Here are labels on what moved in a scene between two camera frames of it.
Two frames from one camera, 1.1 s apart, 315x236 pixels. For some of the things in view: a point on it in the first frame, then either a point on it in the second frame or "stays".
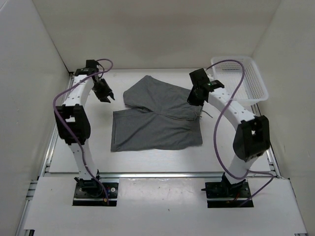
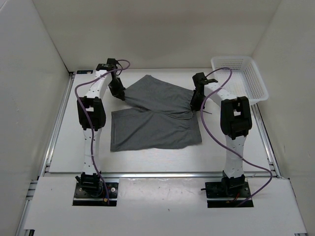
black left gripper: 108,91 -> 116,93
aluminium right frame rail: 267,147 stays
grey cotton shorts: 158,115 stays
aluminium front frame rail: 161,175 stays
